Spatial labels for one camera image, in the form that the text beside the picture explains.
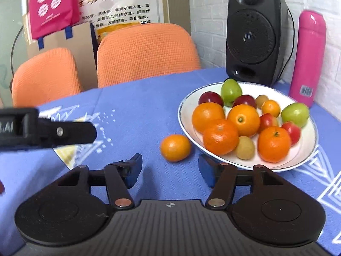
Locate brown paper bag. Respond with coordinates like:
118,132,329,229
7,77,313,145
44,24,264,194
27,22,98,91

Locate pink bottle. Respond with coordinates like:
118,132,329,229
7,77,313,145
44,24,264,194
288,10,327,108

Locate tan longan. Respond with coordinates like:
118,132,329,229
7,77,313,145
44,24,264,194
234,135,255,160
255,95,269,109

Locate black cable loop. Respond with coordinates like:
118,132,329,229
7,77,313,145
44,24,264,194
10,25,27,92

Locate mandarin with stem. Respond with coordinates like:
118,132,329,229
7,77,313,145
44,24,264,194
202,119,239,156
257,126,292,164

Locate dark red apple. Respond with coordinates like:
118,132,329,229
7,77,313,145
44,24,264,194
233,94,257,109

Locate dark red plum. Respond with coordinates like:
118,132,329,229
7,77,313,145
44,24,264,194
198,91,224,108

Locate small green apple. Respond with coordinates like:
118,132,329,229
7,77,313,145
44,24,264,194
281,103,310,128
221,79,243,107

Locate orange fabric chair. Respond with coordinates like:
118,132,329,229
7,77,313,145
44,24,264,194
11,47,83,107
97,23,201,88

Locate black speaker cable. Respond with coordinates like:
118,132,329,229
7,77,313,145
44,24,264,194
277,5,296,82

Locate small orange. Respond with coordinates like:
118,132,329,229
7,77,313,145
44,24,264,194
261,99,281,118
160,134,192,163

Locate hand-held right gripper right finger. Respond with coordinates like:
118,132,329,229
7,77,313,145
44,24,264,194
198,154,284,210

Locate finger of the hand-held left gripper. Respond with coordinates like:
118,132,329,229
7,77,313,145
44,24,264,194
37,117,98,150

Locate small red apple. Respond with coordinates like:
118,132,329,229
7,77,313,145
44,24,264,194
281,121,302,147

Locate wall poster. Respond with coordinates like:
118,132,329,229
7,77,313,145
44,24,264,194
77,0,170,31

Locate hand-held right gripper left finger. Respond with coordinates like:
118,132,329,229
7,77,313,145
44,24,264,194
57,153,143,210

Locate yellow packaging bag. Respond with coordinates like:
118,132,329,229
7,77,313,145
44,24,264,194
95,22,142,44

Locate white plate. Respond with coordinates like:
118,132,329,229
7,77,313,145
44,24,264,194
178,82,319,172

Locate blue printed tablecloth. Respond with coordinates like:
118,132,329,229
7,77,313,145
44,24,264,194
0,67,341,256

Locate magenta tote bag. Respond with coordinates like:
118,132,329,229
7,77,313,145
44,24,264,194
28,0,81,40

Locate large orange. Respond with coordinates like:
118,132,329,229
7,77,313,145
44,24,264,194
192,102,226,134
227,104,261,138

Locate black speaker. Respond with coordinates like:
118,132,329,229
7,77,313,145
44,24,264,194
226,0,289,87

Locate red and yellow apple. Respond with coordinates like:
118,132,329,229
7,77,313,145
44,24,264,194
258,113,279,134

